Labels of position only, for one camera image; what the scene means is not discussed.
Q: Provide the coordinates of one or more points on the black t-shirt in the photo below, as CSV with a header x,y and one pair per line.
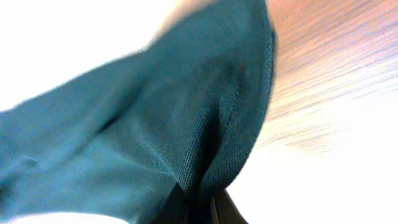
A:
x,y
117,139

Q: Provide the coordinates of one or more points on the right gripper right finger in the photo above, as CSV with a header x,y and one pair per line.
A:
x,y
224,211

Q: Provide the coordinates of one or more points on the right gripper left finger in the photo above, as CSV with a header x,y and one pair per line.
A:
x,y
174,209

